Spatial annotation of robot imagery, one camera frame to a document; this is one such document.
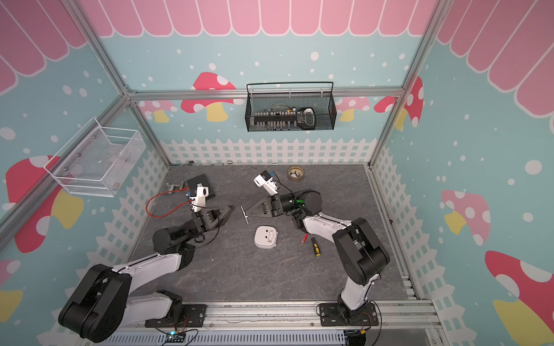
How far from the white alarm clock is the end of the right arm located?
295 millimetres

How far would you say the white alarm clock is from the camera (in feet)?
2.98

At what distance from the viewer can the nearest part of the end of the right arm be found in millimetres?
628
